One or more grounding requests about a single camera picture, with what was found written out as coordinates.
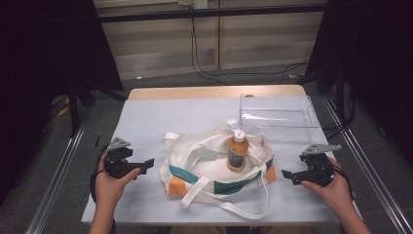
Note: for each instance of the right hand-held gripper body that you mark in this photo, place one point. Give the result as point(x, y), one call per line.
point(316, 169)

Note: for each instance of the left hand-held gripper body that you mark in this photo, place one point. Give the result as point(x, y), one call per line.
point(117, 164)

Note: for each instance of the person's left hand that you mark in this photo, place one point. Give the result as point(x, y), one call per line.
point(108, 188)

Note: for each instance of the person's right hand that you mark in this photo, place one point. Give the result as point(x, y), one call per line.
point(334, 193)

